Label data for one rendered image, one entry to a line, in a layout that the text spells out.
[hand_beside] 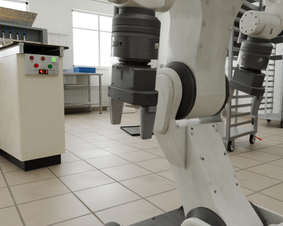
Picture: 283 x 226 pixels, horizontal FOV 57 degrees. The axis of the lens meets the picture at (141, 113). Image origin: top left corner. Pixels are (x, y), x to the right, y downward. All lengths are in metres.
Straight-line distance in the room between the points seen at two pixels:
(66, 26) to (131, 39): 5.96
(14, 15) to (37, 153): 1.36
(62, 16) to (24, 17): 3.59
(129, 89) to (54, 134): 1.68
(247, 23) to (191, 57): 0.26
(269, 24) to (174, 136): 0.43
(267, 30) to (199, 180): 0.46
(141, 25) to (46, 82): 1.65
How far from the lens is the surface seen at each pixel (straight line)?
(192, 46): 0.62
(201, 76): 0.62
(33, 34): 2.91
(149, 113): 0.46
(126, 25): 0.46
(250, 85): 0.85
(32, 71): 1.99
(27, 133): 2.03
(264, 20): 0.82
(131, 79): 0.46
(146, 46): 0.46
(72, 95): 6.29
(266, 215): 0.71
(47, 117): 2.07
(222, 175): 0.65
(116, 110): 0.55
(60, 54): 2.09
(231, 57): 2.49
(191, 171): 0.64
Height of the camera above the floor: 0.62
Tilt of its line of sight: 6 degrees down
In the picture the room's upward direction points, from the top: straight up
